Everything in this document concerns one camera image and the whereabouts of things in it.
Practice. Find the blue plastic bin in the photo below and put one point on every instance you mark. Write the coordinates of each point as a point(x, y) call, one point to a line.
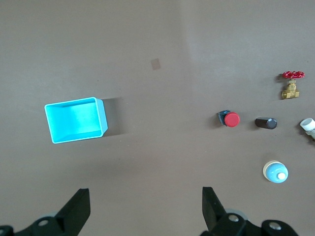
point(73, 118)

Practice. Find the white pipe union fitting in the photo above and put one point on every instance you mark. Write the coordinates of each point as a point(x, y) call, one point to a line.
point(308, 124)

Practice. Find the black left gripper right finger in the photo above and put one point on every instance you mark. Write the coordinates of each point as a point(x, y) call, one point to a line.
point(214, 216)

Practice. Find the red push button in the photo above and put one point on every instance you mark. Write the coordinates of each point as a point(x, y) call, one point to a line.
point(231, 119)

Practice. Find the tan tape patch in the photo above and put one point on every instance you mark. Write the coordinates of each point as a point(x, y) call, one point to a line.
point(155, 64)

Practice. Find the dark cylindrical knob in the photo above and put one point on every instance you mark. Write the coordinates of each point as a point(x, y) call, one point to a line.
point(264, 123)

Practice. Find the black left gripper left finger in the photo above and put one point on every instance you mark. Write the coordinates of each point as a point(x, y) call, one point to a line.
point(71, 216)

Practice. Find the blue service bell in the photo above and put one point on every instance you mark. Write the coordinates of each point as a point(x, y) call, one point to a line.
point(274, 172)

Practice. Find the brass valve red handwheel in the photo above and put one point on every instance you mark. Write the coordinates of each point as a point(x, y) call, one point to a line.
point(290, 93)

